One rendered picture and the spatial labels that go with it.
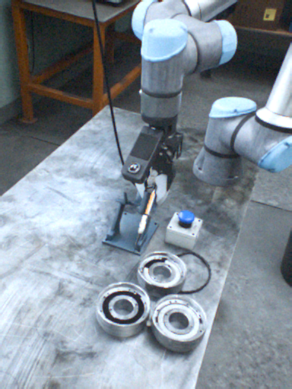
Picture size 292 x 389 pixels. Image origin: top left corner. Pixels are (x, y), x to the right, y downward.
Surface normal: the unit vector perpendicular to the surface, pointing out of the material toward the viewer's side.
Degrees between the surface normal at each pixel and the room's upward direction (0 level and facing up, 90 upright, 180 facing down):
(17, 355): 0
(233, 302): 0
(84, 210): 0
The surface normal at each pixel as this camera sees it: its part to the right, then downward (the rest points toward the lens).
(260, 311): 0.10, -0.80
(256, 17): -0.26, 0.58
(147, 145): -0.15, -0.40
